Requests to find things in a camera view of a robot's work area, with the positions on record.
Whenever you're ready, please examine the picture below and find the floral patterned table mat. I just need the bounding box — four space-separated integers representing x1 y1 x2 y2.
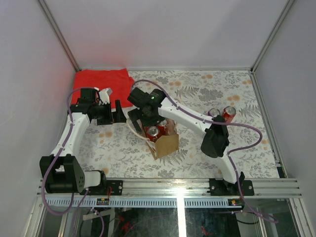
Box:
77 71 279 179

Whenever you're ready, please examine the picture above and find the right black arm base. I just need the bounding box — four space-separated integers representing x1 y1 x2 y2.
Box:
207 178 255 197

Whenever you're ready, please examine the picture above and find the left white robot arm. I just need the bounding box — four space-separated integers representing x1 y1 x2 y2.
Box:
39 87 126 195

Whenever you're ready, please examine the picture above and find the watermelon canvas tote bag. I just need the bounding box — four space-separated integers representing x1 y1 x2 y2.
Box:
126 118 179 160

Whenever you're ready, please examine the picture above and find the red cola can front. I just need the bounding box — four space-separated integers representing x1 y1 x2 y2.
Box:
146 126 161 143

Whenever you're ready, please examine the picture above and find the purple soda can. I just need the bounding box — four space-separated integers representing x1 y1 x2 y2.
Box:
207 108 221 118

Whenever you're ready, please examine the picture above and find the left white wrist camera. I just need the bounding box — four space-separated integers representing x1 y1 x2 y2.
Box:
94 87 112 104

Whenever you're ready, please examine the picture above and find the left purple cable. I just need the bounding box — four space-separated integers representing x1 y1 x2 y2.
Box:
40 87 106 237

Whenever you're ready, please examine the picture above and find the red cola can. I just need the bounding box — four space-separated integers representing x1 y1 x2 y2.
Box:
146 126 161 143
156 119 169 135
222 106 236 123

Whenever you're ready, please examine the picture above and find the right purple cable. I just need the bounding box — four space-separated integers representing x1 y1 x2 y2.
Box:
130 79 279 224

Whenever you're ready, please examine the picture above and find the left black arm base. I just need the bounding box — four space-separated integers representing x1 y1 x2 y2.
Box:
87 180 123 196

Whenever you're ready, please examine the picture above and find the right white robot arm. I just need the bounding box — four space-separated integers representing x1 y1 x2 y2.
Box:
127 88 243 195

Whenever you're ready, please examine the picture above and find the purple cable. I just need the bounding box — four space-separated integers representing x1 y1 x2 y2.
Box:
40 87 106 237
130 79 279 224

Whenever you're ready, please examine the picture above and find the red folded cloth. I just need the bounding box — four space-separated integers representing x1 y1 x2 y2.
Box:
73 69 134 109

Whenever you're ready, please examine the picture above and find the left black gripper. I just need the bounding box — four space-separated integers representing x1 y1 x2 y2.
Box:
93 100 128 125

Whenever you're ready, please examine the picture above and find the aluminium front rail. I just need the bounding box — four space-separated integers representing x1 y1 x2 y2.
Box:
37 177 303 198

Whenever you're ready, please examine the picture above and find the white slotted cable duct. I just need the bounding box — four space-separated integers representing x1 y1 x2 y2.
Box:
46 197 242 208

